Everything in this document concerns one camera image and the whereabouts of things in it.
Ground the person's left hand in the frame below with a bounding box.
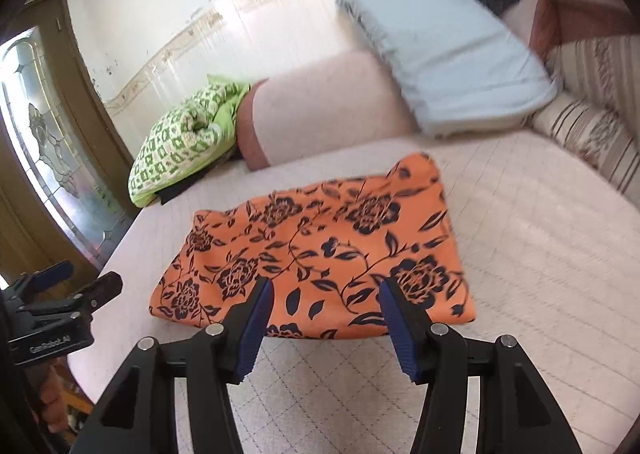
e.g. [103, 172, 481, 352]
[36, 359, 67, 435]

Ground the pink bolster pillow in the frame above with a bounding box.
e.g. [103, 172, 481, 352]
[235, 49, 418, 171]

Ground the green patterned pillow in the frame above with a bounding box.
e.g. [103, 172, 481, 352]
[127, 75, 251, 207]

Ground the light blue pillow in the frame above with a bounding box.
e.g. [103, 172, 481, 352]
[335, 0, 558, 137]

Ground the wooden stained glass door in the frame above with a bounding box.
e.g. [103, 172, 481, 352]
[0, 0, 136, 285]

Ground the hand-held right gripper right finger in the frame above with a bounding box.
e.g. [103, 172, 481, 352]
[377, 277, 583, 454]

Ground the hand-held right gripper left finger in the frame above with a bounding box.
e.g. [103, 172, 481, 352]
[67, 277, 276, 454]

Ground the orange black floral blouse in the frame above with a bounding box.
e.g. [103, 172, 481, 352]
[149, 153, 477, 340]

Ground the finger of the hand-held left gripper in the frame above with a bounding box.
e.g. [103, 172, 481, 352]
[4, 260, 75, 306]
[74, 271, 124, 321]

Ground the small striped floral cushion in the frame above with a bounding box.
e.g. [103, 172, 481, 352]
[530, 94, 640, 195]

